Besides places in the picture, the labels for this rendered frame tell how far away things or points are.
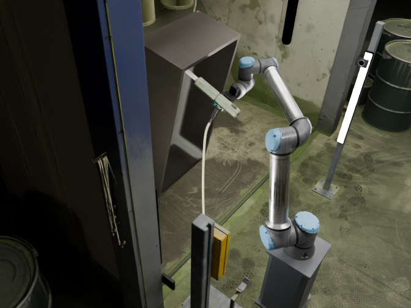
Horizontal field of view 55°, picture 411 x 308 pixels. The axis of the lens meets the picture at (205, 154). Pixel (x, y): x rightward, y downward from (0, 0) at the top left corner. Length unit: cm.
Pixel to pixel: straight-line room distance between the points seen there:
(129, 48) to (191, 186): 242
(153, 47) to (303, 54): 232
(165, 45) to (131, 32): 93
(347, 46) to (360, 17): 30
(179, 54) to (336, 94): 239
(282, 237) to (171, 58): 118
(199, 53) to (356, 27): 204
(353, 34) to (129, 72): 289
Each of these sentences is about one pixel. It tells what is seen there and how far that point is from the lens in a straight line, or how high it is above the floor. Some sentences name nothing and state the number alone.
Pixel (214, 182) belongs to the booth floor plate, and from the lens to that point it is 373.
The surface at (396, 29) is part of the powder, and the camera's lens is 529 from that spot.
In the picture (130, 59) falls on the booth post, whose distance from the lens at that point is 145.
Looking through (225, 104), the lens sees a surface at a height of 146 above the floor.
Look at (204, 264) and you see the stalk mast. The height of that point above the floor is 144.
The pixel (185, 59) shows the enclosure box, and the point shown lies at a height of 164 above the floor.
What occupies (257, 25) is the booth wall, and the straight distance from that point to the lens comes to 449.
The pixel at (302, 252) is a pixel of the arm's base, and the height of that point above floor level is 70.
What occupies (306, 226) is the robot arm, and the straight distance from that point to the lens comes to 235.
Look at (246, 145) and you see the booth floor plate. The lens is 418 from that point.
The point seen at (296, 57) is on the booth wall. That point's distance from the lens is 437.
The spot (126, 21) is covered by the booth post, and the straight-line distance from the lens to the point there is 139.
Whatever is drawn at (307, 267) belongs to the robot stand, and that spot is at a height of 64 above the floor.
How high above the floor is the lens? 267
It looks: 41 degrees down
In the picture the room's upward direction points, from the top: 2 degrees clockwise
